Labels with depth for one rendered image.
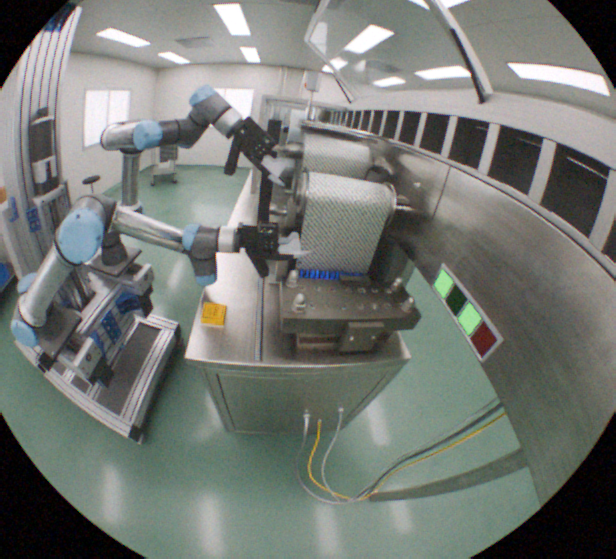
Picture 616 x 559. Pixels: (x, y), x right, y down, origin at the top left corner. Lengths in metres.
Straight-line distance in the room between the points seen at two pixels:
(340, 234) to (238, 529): 1.49
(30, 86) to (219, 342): 1.14
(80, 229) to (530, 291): 0.87
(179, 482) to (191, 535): 0.35
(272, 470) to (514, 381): 1.25
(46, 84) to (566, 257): 1.46
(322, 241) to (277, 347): 0.32
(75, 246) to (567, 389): 0.94
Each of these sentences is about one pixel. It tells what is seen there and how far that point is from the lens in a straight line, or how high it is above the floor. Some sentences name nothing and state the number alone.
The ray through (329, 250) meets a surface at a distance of 0.70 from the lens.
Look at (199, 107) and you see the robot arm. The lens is 0.66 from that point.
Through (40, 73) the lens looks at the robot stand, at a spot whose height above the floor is 1.72.
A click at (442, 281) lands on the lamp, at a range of 0.60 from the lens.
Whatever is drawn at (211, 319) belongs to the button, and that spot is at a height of 0.92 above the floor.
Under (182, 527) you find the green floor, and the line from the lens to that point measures 1.55.
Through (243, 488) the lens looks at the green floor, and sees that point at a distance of 1.46.
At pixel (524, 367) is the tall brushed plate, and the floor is 1.23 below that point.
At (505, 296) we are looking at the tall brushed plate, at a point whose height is 1.28.
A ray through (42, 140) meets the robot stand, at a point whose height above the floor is 1.45.
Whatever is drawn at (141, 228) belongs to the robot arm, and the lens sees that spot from 0.75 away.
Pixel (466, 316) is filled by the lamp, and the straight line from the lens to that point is 0.55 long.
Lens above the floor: 1.45
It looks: 31 degrees down
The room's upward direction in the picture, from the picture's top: 11 degrees clockwise
